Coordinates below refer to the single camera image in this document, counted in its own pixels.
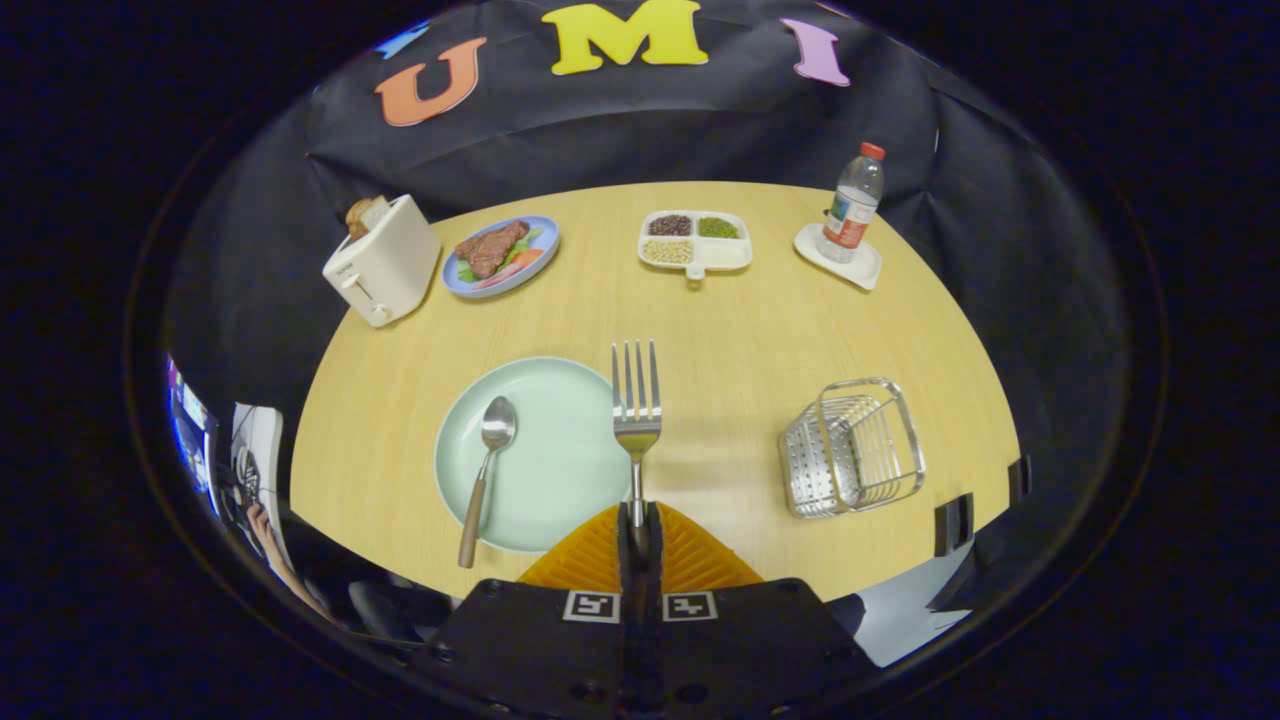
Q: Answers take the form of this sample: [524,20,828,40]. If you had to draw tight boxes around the computer monitor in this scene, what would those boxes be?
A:
[165,352,221,516]

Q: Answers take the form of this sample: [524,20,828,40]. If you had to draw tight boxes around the pale green plate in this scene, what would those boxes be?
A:
[434,356,641,555]

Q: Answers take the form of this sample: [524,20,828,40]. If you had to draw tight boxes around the white side desk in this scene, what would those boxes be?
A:
[230,402,291,571]

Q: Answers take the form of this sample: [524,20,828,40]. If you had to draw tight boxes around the black keyboard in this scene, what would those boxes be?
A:
[232,440,263,511]

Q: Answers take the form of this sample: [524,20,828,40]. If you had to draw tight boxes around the clear water bottle red cap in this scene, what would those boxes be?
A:
[822,142,887,264]

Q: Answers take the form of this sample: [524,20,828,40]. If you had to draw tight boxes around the metal wire cutlery rack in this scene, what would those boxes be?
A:
[778,377,927,519]

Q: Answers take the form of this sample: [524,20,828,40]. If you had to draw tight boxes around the white divided dish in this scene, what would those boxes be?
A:
[638,209,753,282]

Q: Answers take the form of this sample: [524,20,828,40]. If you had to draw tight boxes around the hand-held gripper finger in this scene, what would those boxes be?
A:
[640,502,873,720]
[415,502,641,720]

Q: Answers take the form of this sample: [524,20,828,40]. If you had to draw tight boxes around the white square coaster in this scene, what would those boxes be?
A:
[794,222,883,292]

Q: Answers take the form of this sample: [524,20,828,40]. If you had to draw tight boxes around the green lettuce leaf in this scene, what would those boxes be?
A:
[457,226,547,285]

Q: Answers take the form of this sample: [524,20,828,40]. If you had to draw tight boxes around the black office chair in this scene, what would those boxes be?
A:
[345,578,456,643]

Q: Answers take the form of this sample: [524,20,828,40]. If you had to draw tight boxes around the orange carrot slices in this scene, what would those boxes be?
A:
[478,248,546,291]

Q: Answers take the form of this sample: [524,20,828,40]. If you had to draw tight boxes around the brown toast slice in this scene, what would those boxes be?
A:
[345,196,391,241]

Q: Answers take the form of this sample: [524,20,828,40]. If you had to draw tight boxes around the blue plate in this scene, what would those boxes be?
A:
[442,215,561,299]

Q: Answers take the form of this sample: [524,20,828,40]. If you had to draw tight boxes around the white toaster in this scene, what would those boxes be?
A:
[322,194,442,329]

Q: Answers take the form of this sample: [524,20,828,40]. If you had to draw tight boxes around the black backdrop cloth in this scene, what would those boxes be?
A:
[163,0,1129,611]

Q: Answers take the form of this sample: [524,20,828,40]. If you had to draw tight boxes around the metal fork wooden handle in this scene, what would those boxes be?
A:
[611,339,663,531]

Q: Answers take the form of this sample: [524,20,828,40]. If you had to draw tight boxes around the brown steak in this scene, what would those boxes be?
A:
[455,220,531,280]

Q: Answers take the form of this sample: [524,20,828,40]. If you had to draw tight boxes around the metal spoon wooden handle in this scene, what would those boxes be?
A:
[458,395,519,570]

